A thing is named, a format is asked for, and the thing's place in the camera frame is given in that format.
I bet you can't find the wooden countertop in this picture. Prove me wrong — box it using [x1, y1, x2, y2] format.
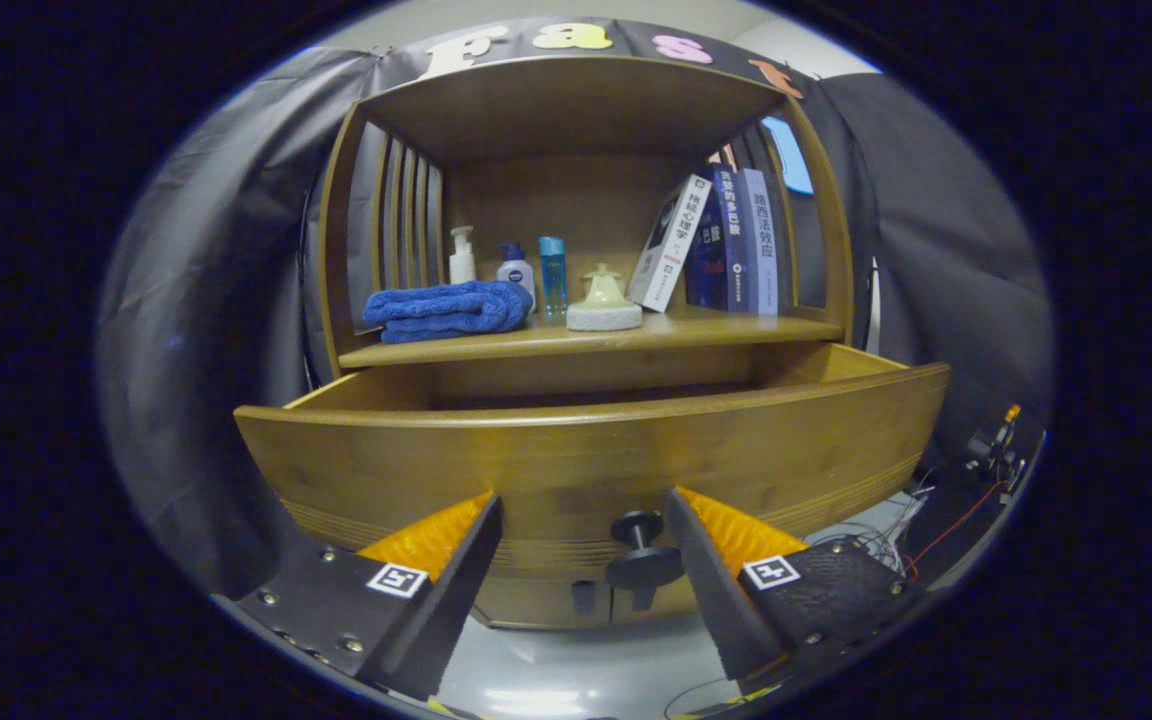
[338, 303, 845, 369]

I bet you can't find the pale lilac book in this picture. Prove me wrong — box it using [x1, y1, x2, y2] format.
[742, 168, 780, 317]

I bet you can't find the white bottle with blue cap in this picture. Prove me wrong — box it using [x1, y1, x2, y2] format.
[495, 242, 537, 303]

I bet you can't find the dark blue book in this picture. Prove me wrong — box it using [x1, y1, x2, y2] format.
[686, 165, 749, 311]

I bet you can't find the white pump bottle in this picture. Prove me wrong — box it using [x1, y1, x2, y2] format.
[448, 226, 478, 285]

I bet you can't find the wooden cabinet with shelf frame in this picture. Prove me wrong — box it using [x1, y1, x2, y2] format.
[319, 55, 855, 631]

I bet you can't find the folded blue towel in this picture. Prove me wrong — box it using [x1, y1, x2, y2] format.
[363, 280, 534, 344]

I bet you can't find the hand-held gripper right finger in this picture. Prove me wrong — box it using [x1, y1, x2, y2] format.
[663, 487, 927, 696]

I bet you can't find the wooden cabinet door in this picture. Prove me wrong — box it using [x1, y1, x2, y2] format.
[476, 576, 609, 631]
[608, 583, 702, 625]

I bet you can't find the cream scrubber with white pad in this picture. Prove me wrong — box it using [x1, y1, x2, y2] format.
[565, 263, 644, 332]

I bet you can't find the clear blue bottle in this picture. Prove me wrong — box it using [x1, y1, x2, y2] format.
[538, 236, 568, 316]

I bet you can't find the tangle of thin cables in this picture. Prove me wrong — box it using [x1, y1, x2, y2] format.
[806, 485, 1007, 583]

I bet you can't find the wooden drawer with black knob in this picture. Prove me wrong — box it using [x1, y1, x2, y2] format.
[234, 342, 952, 593]

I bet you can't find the white book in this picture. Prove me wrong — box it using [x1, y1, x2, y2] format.
[627, 175, 713, 313]

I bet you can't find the black device with orange clip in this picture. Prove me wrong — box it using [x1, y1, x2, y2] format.
[926, 403, 1037, 571]

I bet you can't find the black backdrop cloth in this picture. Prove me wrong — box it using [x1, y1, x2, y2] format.
[96, 15, 1055, 601]

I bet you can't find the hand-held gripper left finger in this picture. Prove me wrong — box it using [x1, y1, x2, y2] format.
[211, 490, 505, 703]

